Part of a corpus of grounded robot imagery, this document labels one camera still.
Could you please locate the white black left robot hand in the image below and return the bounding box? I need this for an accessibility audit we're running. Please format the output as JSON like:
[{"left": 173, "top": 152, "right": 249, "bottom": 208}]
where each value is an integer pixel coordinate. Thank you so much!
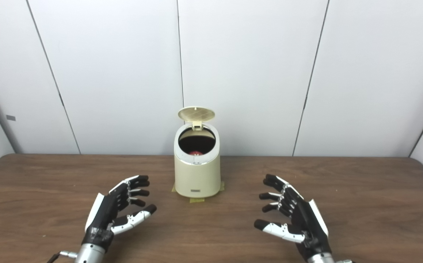
[{"left": 82, "top": 175, "right": 157, "bottom": 252}]

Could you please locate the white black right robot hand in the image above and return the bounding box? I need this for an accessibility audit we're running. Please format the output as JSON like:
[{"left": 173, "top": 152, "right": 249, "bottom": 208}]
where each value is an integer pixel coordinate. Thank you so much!
[{"left": 254, "top": 174, "right": 332, "bottom": 260}]

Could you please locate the cream round bin lid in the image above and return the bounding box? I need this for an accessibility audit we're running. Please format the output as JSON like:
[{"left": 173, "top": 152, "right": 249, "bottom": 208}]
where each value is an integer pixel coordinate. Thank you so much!
[{"left": 178, "top": 106, "right": 216, "bottom": 131}]

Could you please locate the cream-colored bin body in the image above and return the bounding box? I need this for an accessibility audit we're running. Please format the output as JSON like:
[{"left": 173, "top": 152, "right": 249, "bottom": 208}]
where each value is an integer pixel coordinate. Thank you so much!
[{"left": 174, "top": 123, "right": 221, "bottom": 199}]

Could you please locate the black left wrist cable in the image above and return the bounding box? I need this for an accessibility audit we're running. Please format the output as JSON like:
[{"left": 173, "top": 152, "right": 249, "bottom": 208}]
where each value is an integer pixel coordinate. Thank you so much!
[{"left": 45, "top": 251, "right": 77, "bottom": 263}]

